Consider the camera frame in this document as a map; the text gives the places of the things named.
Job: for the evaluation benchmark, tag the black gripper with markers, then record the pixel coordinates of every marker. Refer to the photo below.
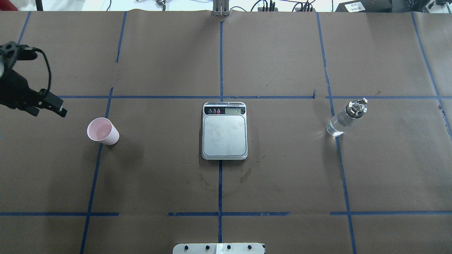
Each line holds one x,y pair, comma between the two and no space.
14,88

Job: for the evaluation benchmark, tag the pink paper cup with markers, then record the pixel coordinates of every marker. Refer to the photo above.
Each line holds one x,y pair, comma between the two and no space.
101,130

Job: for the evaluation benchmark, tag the glass sauce dispenser bottle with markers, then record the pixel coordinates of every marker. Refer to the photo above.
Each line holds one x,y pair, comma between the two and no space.
347,117

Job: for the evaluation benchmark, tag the digital kitchen scale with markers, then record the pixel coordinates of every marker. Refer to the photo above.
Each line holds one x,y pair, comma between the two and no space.
224,131

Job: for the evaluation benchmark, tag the black power adapter box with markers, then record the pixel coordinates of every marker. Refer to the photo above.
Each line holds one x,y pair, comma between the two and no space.
371,6

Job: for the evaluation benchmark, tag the aluminium frame post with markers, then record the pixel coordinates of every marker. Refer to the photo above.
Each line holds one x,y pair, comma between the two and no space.
221,8

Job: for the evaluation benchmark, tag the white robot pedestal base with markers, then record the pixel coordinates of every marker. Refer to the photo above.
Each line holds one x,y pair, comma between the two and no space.
219,248

